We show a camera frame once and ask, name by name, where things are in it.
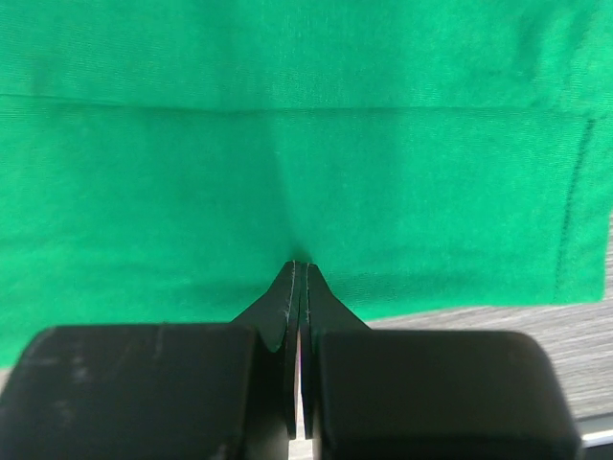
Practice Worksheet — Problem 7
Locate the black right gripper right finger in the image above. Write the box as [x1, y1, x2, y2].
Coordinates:
[299, 263, 370, 440]

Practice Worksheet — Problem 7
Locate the green t-shirt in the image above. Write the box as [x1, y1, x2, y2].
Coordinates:
[1, 1, 612, 367]

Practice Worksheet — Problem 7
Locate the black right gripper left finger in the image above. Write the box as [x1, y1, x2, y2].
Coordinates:
[232, 261, 300, 440]

